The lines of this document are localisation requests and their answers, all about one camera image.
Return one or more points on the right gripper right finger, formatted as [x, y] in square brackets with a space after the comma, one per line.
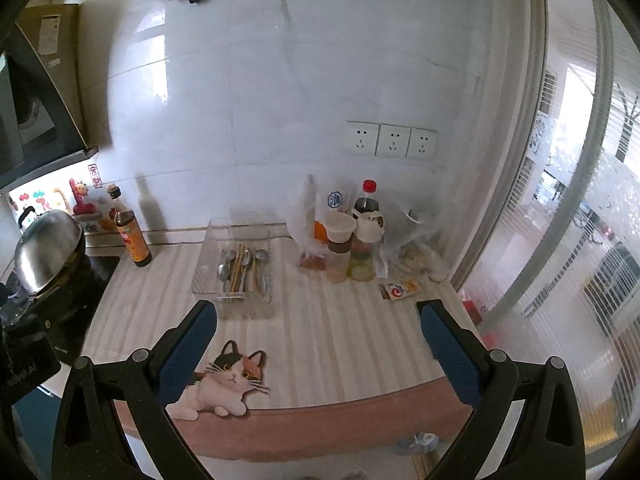
[486, 386]

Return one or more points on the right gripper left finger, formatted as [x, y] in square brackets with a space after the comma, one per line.
[155, 378]

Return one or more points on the steel spoon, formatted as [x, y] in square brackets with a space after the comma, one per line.
[223, 273]
[229, 256]
[262, 258]
[246, 263]

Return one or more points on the wooden chopstick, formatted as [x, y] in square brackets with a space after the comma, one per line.
[236, 269]
[252, 273]

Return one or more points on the black gas stove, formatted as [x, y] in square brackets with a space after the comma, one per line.
[65, 311]

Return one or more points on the red box on sill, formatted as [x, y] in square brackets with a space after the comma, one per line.
[477, 303]

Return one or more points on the blue slipper under table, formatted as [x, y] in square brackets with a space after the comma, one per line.
[418, 444]

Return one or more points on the steel wok lid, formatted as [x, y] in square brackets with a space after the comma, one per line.
[51, 244]

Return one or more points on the clear plastic organizer bin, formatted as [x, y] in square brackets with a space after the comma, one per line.
[232, 306]

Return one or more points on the striped cat table cloth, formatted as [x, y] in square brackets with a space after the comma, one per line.
[347, 370]

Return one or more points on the crumpled plastic bag right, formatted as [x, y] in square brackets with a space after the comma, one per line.
[409, 241]

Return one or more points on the soy sauce bottle orange label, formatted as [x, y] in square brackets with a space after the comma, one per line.
[129, 229]

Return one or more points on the oil bottle white lid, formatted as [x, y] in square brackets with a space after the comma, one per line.
[366, 242]

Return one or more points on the dark bottle red cap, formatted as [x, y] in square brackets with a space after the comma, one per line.
[366, 205]

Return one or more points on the jar with cream lid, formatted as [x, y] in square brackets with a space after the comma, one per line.
[340, 228]

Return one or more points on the range hood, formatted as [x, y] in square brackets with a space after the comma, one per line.
[42, 125]

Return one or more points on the clear plastic bag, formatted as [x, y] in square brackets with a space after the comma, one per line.
[299, 219]

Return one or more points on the colourful wall stickers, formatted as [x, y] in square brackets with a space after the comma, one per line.
[78, 189]

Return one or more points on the right wall socket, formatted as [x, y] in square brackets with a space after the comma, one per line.
[422, 143]

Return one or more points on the wall socket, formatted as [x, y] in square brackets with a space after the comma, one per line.
[361, 138]
[422, 143]
[393, 141]

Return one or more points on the middle wall socket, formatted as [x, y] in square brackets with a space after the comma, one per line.
[393, 141]

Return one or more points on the left wall socket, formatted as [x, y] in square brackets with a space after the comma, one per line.
[361, 138]

